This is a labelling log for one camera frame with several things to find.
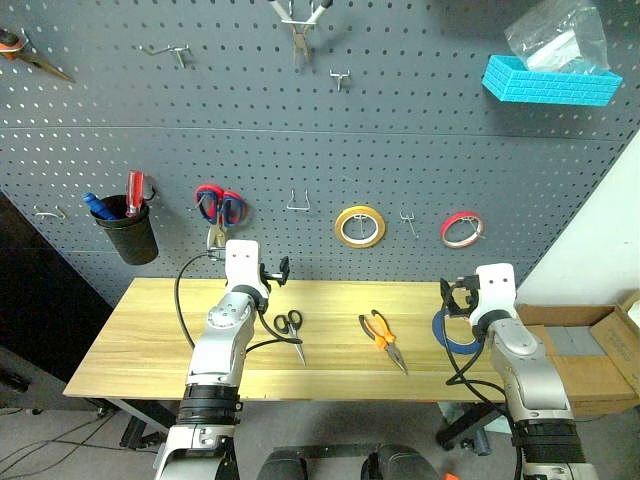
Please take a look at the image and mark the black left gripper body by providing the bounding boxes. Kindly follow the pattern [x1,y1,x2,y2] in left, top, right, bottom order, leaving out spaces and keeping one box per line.
[258,263,282,295]

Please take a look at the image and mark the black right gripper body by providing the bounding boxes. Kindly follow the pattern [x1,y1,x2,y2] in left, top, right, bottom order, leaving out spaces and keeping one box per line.
[460,275,482,322]

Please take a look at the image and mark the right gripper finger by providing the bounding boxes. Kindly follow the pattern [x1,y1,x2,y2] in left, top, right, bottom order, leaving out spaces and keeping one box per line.
[438,277,467,320]

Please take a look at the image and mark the blue tape roll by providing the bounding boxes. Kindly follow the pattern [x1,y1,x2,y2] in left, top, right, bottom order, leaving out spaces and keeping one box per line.
[431,305,485,357]

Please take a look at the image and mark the orange needle-nose pliers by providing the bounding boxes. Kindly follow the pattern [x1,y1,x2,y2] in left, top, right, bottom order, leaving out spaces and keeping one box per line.
[358,309,410,377]

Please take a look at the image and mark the small black scissors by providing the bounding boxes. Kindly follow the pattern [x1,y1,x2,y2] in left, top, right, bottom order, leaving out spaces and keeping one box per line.
[272,309,308,367]

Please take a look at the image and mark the grey metal pegboard wall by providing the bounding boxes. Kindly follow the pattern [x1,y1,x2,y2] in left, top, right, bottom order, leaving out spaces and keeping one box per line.
[0,0,640,309]

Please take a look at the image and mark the red and blue scissors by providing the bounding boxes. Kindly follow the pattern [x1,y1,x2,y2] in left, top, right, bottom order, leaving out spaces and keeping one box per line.
[193,183,248,262]

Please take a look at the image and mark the red tape roll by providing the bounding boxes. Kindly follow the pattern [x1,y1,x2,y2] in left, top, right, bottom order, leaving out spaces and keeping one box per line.
[439,210,487,250]

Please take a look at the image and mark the yellow tape roll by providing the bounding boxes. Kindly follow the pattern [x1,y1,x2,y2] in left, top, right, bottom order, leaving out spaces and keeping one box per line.
[333,204,387,250]

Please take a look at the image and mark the black metal table leg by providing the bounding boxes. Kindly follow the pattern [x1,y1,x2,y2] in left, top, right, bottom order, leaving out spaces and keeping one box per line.
[434,401,509,457]
[82,397,174,451]

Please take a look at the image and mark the black plastic cup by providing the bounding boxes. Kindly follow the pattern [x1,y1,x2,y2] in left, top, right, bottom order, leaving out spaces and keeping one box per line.
[89,194,160,267]

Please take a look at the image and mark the brown cardboard box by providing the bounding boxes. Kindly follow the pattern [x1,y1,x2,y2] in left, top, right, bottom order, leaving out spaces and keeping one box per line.
[514,291,640,417]

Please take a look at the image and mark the dark rounded shape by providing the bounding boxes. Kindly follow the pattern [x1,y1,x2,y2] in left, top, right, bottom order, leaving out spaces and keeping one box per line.
[256,448,310,480]
[359,443,442,480]

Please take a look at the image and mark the flat metal bar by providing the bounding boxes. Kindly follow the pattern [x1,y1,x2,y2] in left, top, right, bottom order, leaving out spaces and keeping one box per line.
[271,442,384,460]

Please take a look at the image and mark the cyan brick-pattern basket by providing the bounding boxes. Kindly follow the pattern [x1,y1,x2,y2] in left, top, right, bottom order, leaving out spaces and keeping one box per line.
[480,54,625,108]

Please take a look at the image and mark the long metal peg hook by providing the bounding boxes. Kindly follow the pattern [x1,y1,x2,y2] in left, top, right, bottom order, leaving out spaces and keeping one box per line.
[138,43,192,70]

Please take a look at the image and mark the clear plastic bag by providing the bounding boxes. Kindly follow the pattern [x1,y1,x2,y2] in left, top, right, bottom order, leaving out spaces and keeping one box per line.
[503,0,612,75]

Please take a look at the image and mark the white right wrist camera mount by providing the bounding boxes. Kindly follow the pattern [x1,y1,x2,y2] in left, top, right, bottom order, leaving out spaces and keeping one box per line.
[468,262,517,325]

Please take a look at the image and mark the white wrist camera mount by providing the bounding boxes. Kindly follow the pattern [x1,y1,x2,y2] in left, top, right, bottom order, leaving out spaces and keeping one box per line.
[222,239,270,301]
[468,262,517,325]

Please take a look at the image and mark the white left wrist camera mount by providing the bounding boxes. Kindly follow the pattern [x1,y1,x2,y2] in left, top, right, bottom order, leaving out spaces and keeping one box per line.
[222,239,270,301]

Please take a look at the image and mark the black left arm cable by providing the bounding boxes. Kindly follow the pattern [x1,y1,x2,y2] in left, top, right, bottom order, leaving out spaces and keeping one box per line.
[173,251,304,357]

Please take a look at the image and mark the red handled screwdriver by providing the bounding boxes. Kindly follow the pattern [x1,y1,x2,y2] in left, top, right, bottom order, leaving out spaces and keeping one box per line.
[124,169,147,219]

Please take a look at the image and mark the white handled pliers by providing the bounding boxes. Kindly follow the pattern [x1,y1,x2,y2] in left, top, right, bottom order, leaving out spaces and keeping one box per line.
[268,0,335,70]

